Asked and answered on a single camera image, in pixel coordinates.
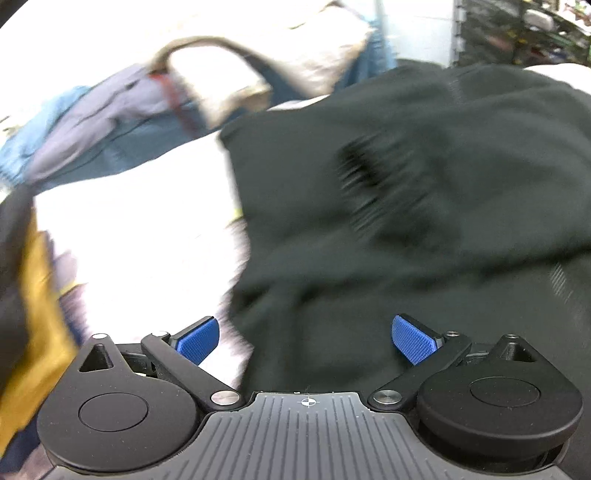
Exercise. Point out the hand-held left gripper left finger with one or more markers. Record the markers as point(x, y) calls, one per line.
point(198, 340)

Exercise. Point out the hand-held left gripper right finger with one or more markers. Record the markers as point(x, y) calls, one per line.
point(412, 342)

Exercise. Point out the black garment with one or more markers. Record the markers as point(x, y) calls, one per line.
point(392, 221)

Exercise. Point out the pile of mixed clothes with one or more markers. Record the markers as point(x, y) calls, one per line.
point(134, 147)

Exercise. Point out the yellow cloth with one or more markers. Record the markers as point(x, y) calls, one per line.
point(34, 304)

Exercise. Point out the dark cloth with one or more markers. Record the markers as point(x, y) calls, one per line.
point(11, 221)

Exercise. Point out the lavender cloth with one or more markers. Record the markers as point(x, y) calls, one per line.
point(97, 117)

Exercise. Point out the beige cloth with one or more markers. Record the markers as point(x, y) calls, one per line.
point(221, 76)

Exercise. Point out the light blue cloth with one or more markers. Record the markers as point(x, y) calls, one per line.
point(44, 122)

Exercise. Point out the metal rack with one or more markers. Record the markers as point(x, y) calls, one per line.
point(512, 32)

